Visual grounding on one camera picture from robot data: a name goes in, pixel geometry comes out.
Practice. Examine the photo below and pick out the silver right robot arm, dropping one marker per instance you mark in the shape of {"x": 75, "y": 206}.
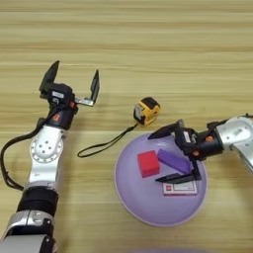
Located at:
{"x": 237, "y": 131}

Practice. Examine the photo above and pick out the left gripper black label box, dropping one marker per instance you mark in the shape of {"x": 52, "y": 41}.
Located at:
{"x": 61, "y": 94}

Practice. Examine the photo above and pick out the yellow black tape measure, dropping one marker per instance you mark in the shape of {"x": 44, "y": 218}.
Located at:
{"x": 148, "y": 112}

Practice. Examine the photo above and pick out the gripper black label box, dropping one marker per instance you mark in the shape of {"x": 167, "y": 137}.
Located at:
{"x": 186, "y": 138}
{"x": 61, "y": 94}

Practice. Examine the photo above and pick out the white red card box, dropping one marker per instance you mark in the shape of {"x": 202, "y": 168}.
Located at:
{"x": 181, "y": 189}

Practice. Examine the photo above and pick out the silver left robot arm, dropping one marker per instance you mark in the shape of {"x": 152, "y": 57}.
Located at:
{"x": 44, "y": 158}

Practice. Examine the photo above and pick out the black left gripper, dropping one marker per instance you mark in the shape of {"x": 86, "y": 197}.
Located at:
{"x": 62, "y": 118}

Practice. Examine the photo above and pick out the purple round plate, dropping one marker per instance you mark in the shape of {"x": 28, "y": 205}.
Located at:
{"x": 148, "y": 204}

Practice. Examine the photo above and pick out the purple rectangular block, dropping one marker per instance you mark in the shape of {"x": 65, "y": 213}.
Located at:
{"x": 171, "y": 159}

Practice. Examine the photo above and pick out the red foam cube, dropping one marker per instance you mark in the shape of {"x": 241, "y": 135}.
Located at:
{"x": 148, "y": 164}

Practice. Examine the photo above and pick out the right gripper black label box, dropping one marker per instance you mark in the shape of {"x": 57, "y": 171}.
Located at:
{"x": 186, "y": 138}

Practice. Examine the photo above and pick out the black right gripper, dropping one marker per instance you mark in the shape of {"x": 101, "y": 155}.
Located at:
{"x": 209, "y": 145}

